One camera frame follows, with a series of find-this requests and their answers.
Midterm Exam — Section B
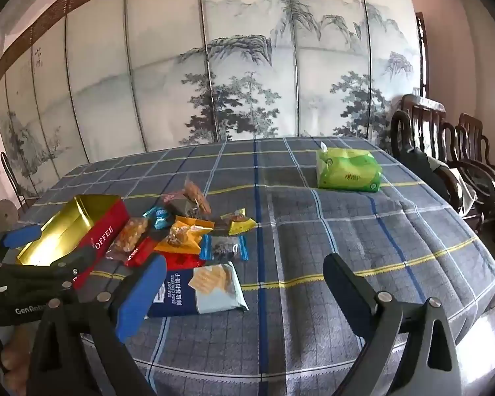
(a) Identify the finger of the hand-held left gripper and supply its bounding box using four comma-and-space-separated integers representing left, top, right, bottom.
49, 240, 109, 286
0, 226, 42, 258

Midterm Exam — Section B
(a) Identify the dark brown snack packet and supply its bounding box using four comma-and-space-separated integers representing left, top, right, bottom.
212, 210, 248, 232

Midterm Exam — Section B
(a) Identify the dark wooden armchair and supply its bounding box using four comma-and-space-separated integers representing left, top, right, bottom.
390, 94, 485, 232
443, 112, 495, 232

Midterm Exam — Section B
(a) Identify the small yellow snack packet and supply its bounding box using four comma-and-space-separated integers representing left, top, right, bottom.
229, 218, 258, 236

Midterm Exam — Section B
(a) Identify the red tin box gold interior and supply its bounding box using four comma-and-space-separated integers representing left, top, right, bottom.
16, 195, 129, 289

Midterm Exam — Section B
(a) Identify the orange snack packet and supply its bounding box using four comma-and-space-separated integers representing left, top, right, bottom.
154, 215, 215, 255

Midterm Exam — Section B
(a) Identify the round grey stone disc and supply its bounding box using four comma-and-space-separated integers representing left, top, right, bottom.
0, 199, 19, 229

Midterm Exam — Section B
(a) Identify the green tissue pack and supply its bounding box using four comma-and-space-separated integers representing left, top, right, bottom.
315, 142, 383, 193

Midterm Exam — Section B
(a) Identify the white snack packet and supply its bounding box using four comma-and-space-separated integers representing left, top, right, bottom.
146, 262, 249, 318

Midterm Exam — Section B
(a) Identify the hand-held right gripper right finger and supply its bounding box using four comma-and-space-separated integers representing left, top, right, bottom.
322, 253, 469, 396

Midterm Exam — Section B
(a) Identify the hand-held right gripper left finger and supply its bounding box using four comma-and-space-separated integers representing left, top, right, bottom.
27, 251, 168, 396

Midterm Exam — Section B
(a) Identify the blue-ended clear snack packet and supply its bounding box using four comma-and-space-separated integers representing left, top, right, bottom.
200, 234, 250, 261

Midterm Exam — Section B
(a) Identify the black metal chair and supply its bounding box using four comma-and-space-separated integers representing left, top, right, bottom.
0, 150, 38, 211

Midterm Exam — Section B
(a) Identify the dark grey snack packet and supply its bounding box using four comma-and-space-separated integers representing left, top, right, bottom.
163, 196, 203, 219

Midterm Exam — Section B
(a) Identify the dark cloth on chair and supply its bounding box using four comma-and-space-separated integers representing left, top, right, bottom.
412, 150, 479, 215

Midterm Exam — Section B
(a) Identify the dark carved wooden frame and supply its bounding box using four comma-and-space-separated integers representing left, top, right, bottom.
414, 12, 432, 99

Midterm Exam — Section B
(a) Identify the clear packet of orange nuts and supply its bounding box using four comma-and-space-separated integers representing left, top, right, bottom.
105, 216, 149, 260

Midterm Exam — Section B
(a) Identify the small blue candy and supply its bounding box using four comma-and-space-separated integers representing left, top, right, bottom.
143, 206, 172, 230

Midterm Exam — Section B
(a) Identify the blue plaid tablecloth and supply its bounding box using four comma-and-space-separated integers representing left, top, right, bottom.
14, 135, 495, 396

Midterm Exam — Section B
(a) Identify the painted landscape folding screen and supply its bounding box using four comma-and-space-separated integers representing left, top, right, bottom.
0, 0, 421, 199

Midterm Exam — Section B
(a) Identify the person's left hand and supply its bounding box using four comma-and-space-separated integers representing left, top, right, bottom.
0, 330, 38, 396

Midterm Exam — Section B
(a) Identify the clear packet of brown snacks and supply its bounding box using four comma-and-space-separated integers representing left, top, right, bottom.
183, 179, 212, 215

